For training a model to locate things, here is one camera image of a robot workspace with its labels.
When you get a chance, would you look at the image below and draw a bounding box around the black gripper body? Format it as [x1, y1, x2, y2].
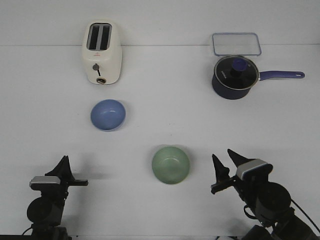
[36, 175, 89, 202]
[211, 174, 265, 208]

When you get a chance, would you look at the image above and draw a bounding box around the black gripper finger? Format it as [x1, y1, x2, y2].
[66, 156, 74, 179]
[227, 148, 253, 168]
[45, 155, 67, 176]
[212, 154, 230, 183]

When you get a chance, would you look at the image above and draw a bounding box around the green bowl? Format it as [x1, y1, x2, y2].
[151, 146, 190, 185]

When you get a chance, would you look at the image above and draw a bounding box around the blue bowl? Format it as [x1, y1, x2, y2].
[90, 99, 126, 131]

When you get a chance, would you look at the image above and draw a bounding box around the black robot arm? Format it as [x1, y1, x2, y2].
[26, 155, 89, 240]
[211, 149, 319, 240]

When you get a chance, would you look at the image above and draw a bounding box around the dark blue saucepan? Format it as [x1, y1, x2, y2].
[211, 67, 305, 100]

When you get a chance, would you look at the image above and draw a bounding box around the glass pot lid blue knob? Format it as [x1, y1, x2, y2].
[214, 55, 259, 90]

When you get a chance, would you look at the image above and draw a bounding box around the clear plastic container lid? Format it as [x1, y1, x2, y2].
[212, 32, 262, 57]

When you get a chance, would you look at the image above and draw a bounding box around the white two-slot toaster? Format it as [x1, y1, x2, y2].
[81, 20, 123, 85]

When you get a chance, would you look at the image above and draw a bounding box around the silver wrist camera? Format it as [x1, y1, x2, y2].
[235, 158, 273, 181]
[29, 176, 61, 190]

